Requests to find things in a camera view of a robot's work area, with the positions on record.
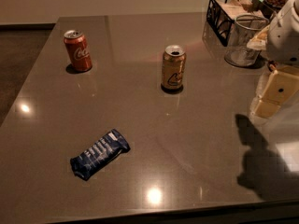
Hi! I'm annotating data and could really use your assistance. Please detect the black wire basket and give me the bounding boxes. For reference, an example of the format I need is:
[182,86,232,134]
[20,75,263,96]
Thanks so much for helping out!
[206,0,263,47]

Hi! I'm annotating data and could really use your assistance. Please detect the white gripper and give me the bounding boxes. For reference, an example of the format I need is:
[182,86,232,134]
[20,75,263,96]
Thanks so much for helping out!
[251,61,299,119]

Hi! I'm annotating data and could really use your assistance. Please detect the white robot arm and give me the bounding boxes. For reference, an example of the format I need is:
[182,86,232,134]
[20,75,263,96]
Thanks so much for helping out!
[247,0,299,119]

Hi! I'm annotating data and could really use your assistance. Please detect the blue rxbar blueberry wrapper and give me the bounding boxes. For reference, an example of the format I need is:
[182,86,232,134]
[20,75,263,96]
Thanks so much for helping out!
[70,129,130,181]

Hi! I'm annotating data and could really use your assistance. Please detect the red Coca-Cola can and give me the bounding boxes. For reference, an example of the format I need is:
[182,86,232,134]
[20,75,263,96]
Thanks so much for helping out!
[64,30,93,72]

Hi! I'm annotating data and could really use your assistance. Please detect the clear mesh cup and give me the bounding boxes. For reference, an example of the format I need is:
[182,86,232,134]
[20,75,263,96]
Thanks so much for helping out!
[224,14,268,67]

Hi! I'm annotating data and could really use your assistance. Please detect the orange soda can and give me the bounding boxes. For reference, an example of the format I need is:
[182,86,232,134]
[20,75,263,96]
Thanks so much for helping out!
[161,45,186,93]

